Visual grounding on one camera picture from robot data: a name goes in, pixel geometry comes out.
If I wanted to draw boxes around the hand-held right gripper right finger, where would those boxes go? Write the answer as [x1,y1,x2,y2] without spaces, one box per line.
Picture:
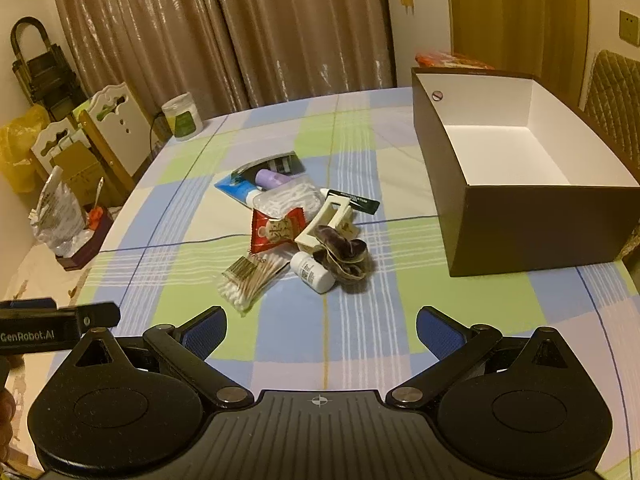
[386,305,583,408]

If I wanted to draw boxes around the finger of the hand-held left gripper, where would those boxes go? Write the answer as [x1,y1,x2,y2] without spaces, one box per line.
[0,298,57,310]
[75,302,122,332]

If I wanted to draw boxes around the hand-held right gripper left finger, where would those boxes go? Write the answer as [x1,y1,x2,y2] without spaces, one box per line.
[65,306,255,408]

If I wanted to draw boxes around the wooden cotton swabs packet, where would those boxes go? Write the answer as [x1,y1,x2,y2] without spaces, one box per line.
[217,255,292,317]

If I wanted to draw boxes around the brown velvet scrunchie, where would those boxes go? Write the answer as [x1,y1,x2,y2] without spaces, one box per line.
[312,225,375,283]

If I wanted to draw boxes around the brown cardboard box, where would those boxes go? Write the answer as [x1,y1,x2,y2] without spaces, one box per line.
[411,66,640,278]

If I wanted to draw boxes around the red snack packet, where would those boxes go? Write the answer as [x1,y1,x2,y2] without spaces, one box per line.
[249,206,307,255]

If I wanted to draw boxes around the small white bottle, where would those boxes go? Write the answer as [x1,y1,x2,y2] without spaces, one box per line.
[290,251,335,292]

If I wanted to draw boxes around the blue toothpaste tube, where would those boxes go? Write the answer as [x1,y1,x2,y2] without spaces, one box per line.
[215,170,263,207]

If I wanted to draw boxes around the dark green lip gel tube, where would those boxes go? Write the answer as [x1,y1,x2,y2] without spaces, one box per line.
[322,187,381,215]

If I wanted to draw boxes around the cream hair clip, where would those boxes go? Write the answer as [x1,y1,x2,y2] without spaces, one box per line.
[294,196,358,252]

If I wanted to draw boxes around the clear cotton swab bag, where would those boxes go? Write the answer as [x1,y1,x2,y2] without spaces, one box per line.
[252,183,323,221]

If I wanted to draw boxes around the purple bottle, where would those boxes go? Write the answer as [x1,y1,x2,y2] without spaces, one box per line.
[255,169,292,190]

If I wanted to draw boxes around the dark green sachet packet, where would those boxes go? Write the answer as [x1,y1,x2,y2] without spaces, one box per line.
[235,151,305,181]

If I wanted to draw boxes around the checkered cloth desktop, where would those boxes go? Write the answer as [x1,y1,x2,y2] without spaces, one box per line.
[65,85,640,480]

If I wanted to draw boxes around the person's left hand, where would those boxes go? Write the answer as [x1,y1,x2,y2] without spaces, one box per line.
[0,389,17,463]

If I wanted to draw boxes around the dark red wooden box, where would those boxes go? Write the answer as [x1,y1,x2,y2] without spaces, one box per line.
[56,207,115,272]

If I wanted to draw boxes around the silver foil bag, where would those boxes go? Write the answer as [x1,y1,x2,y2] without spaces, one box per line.
[30,165,93,256]

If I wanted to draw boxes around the flat cardboard box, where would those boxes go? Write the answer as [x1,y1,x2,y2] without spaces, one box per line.
[52,140,108,206]

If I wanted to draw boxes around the yellow plastic bag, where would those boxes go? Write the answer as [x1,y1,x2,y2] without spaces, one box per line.
[0,105,51,193]

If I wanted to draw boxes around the white wooden chair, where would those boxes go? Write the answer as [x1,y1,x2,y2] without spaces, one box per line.
[30,120,96,181]
[80,81,156,191]

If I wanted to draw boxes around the white jar green label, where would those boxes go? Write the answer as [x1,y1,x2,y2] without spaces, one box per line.
[161,92,204,141]

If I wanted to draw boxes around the dark folding step ladder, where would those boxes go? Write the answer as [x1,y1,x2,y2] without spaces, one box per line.
[11,16,88,121]

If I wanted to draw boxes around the red instant noodle bowl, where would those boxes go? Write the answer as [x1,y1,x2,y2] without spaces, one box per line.
[415,51,496,71]

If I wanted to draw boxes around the quilted chair cushion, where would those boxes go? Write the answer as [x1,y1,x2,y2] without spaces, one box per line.
[580,50,640,171]

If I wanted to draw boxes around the beige curtain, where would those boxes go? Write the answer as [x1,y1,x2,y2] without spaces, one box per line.
[47,0,398,111]

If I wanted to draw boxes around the wooden door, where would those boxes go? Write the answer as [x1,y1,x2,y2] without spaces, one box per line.
[445,0,586,101]

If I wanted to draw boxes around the orange handled screwdriver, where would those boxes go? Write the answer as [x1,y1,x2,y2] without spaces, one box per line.
[87,176,107,228]

